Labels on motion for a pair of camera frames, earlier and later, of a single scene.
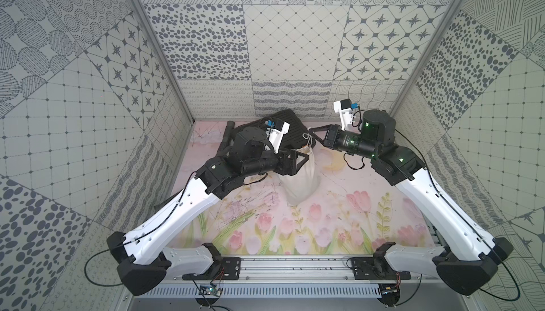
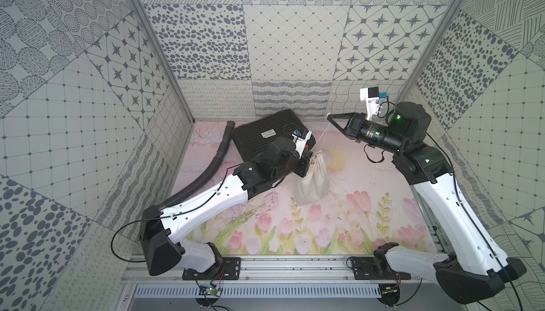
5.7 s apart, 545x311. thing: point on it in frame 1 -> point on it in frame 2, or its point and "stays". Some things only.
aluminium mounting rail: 306,269 stays
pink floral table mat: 358,211 stays
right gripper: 321,128 -> 355,125
